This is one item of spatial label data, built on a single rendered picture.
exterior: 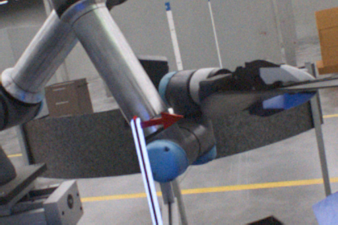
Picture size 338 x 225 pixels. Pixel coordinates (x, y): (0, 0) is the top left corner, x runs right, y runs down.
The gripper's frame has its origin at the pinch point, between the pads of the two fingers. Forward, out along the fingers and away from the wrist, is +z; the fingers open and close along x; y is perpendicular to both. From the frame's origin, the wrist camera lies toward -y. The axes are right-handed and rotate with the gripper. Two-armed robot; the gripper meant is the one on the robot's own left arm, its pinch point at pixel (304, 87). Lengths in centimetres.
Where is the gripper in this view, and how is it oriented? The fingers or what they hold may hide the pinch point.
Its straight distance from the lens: 64.7
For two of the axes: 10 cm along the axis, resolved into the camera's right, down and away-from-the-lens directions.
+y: 7.9, -1.3, 6.0
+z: 6.0, 0.0, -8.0
